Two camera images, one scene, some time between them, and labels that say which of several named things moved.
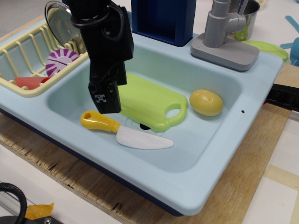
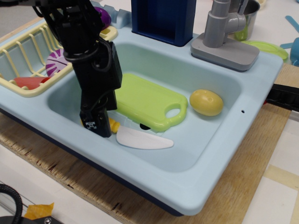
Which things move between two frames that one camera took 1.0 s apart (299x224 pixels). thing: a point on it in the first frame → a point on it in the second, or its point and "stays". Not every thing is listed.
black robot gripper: [106, 31] → [98, 71]
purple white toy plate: [58, 59] stays
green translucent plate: [267, 48] stays
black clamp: [286, 96] stays
